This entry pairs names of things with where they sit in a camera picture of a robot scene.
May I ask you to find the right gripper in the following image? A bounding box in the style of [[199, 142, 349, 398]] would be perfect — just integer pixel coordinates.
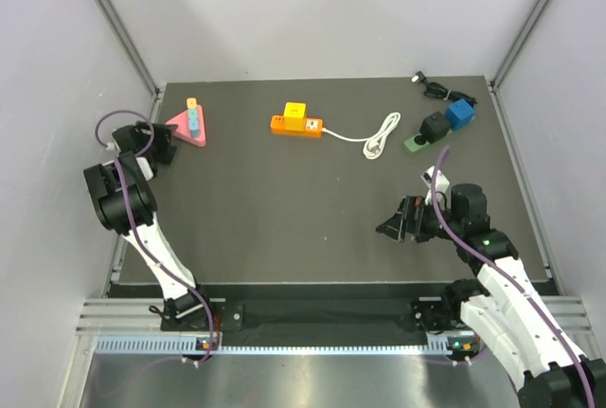
[[376, 195, 464, 242]]

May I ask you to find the pink triangular socket board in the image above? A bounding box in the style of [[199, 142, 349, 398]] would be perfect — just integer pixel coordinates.
[[165, 104, 206, 148]]

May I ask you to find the light blue small plug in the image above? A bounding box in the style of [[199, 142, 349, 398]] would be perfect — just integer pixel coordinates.
[[188, 119, 200, 138]]

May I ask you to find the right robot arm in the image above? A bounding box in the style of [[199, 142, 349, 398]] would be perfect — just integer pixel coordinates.
[[376, 184, 605, 407]]

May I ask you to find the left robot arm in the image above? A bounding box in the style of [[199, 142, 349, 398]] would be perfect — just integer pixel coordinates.
[[83, 113, 215, 333]]

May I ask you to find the green power strip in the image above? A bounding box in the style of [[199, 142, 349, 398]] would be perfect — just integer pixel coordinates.
[[401, 118, 474, 155]]

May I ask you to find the black cube adapter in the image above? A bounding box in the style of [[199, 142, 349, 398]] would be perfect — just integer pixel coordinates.
[[419, 112, 451, 144]]

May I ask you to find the blue cube adapter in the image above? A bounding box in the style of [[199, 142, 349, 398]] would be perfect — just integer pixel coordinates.
[[445, 99, 475, 132]]

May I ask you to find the orange power strip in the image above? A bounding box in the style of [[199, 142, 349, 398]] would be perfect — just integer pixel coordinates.
[[270, 115, 323, 138]]

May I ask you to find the yellow cube adapter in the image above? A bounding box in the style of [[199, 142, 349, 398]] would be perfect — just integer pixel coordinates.
[[283, 102, 307, 132]]

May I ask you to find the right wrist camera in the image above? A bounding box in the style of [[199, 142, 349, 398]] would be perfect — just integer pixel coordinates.
[[420, 166, 451, 193]]

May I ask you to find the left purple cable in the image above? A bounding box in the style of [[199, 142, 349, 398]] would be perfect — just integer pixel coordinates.
[[96, 110, 223, 366]]

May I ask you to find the white power cable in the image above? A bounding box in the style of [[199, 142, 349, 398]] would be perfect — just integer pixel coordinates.
[[321, 112, 401, 160]]

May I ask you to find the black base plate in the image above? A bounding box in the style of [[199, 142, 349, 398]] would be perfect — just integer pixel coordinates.
[[162, 298, 464, 334]]

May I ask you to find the black power cable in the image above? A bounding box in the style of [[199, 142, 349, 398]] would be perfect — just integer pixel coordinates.
[[410, 71, 478, 107]]

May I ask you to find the grey cable duct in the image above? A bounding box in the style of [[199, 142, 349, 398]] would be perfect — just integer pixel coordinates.
[[94, 334, 476, 355]]

